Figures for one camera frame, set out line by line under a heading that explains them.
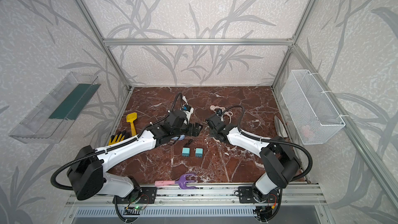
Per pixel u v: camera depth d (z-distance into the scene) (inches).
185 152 34.0
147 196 28.5
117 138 35.8
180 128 26.4
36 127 23.6
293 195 29.7
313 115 24.1
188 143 35.8
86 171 16.1
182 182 30.2
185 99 44.0
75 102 25.3
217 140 35.9
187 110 28.8
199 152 34.1
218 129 26.4
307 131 28.9
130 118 39.5
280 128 36.9
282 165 17.2
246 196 28.6
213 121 26.8
